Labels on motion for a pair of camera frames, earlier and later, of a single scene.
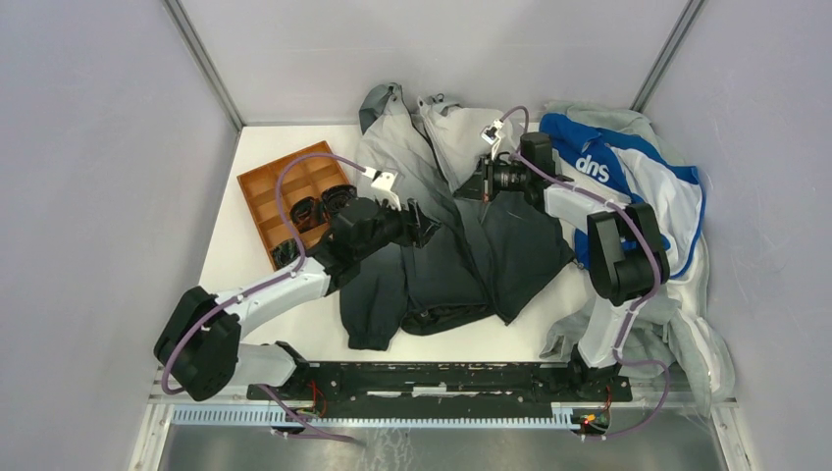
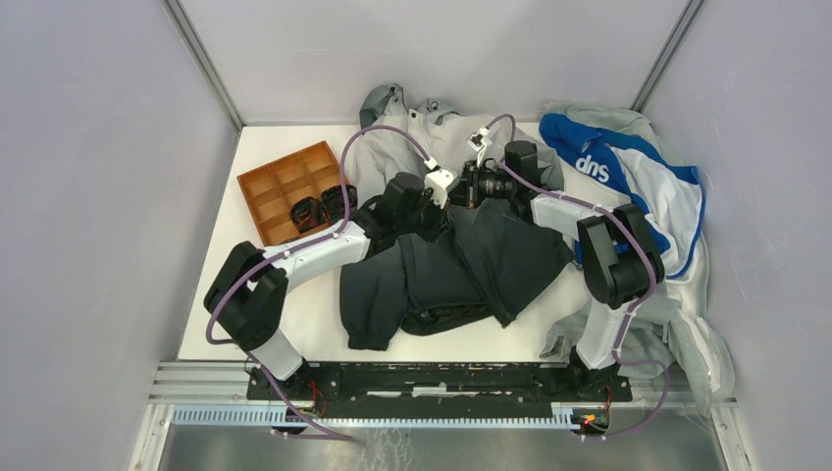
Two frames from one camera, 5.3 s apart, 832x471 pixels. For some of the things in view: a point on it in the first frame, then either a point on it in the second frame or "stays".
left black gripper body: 400,232 to 431,215
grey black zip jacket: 491,258 stays
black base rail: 447,387 stays
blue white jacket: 624,172 stays
